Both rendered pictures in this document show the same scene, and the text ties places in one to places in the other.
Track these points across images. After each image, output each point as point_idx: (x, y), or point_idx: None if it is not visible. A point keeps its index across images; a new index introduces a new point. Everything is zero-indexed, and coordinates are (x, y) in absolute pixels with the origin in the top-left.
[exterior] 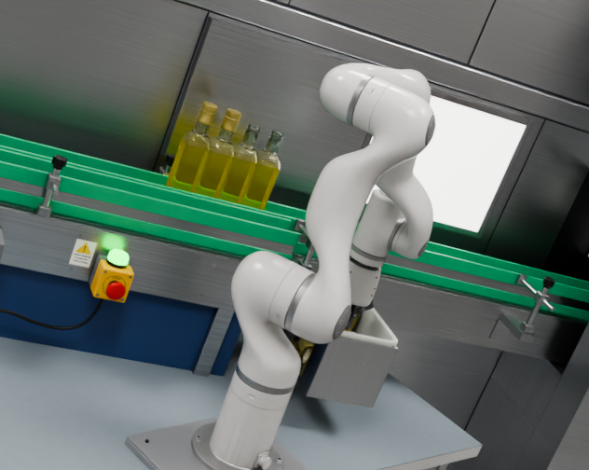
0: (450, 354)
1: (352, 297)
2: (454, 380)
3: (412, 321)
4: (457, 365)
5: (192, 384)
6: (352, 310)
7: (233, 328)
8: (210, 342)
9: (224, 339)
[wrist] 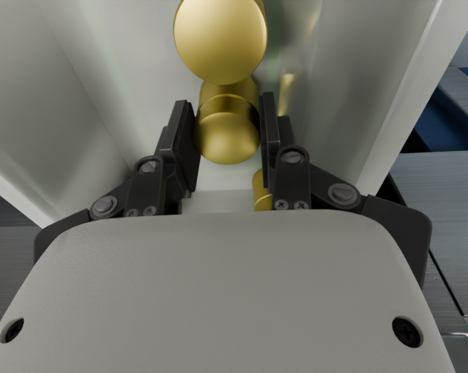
0: None
1: (216, 271)
2: None
3: None
4: None
5: None
6: (165, 200)
7: (438, 130)
8: None
9: (434, 111)
